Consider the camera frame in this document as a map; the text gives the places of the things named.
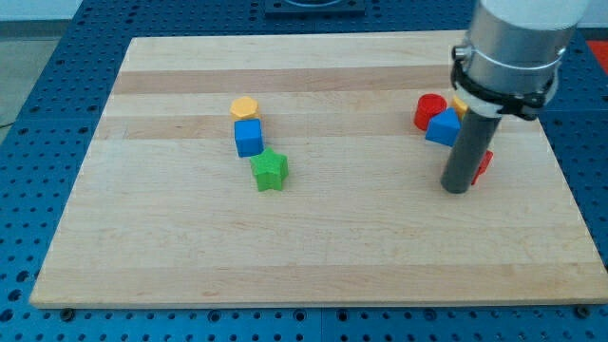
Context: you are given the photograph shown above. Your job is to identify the blue triangular block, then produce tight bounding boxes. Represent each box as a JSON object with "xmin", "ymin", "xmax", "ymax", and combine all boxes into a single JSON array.
[{"xmin": 425, "ymin": 107, "xmax": 461, "ymax": 146}]

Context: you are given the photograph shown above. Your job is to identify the red cylinder block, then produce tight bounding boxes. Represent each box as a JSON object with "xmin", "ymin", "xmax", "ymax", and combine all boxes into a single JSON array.
[{"xmin": 413, "ymin": 93, "xmax": 447, "ymax": 131}]

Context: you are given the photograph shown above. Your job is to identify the red star block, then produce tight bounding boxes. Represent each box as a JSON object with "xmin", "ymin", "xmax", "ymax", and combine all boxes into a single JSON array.
[{"xmin": 471, "ymin": 150, "xmax": 494, "ymax": 185}]

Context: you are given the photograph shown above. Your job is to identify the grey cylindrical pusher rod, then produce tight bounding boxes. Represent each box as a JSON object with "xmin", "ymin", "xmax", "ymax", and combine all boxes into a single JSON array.
[{"xmin": 441, "ymin": 110, "xmax": 502, "ymax": 194}]

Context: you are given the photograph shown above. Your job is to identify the yellow block behind rod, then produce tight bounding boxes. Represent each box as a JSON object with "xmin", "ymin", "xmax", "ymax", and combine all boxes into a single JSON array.
[{"xmin": 450, "ymin": 95, "xmax": 468, "ymax": 121}]

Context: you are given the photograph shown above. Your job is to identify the yellow hexagon block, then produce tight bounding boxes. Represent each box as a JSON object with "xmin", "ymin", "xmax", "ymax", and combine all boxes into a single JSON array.
[{"xmin": 230, "ymin": 96, "xmax": 259, "ymax": 121}]

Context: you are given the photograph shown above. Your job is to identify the blue cube block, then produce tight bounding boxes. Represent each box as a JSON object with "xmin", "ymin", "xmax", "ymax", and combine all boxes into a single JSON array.
[{"xmin": 234, "ymin": 119, "xmax": 264, "ymax": 158}]

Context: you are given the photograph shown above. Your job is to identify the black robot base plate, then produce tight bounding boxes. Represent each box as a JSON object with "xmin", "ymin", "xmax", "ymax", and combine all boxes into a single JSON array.
[{"xmin": 263, "ymin": 0, "xmax": 366, "ymax": 18}]

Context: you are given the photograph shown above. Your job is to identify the green star block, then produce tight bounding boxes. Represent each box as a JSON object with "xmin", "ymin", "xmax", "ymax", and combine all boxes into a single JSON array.
[{"xmin": 250, "ymin": 147, "xmax": 289, "ymax": 192}]

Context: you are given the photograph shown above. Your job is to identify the wooden board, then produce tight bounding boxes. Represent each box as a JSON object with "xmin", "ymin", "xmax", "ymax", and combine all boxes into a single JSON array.
[{"xmin": 29, "ymin": 30, "xmax": 607, "ymax": 309}]

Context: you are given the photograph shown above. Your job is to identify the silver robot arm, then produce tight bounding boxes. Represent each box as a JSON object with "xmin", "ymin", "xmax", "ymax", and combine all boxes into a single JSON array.
[{"xmin": 441, "ymin": 0, "xmax": 589, "ymax": 194}]

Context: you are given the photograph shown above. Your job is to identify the black cable clamp ring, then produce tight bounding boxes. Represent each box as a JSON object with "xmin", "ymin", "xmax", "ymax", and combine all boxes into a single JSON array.
[{"xmin": 449, "ymin": 45, "xmax": 560, "ymax": 122}]

